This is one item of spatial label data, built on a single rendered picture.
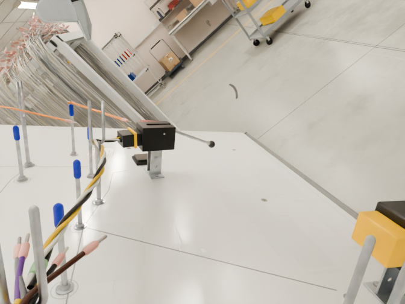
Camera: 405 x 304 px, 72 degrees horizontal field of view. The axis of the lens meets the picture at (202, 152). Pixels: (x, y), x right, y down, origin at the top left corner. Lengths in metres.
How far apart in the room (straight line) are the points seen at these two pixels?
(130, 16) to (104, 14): 0.67
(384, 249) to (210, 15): 8.43
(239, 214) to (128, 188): 0.18
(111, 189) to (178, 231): 0.14
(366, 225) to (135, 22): 8.39
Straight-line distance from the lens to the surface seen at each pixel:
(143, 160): 0.54
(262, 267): 0.33
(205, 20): 8.57
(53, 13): 0.44
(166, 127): 0.46
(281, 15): 4.52
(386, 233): 0.27
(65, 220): 0.22
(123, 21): 8.58
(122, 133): 0.46
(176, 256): 0.32
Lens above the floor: 1.25
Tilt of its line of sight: 24 degrees down
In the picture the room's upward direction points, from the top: 44 degrees counter-clockwise
